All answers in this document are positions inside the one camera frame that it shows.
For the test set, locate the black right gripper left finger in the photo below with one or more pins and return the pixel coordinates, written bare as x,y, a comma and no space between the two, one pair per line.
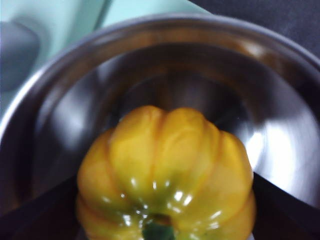
37,220

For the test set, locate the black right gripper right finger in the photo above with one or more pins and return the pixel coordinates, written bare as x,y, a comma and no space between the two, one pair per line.
287,217

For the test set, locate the yellow pumpkin with green stem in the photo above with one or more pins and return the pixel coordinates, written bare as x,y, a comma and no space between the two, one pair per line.
170,162

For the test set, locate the mint green griddle cover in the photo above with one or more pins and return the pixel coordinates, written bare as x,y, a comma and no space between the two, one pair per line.
62,27

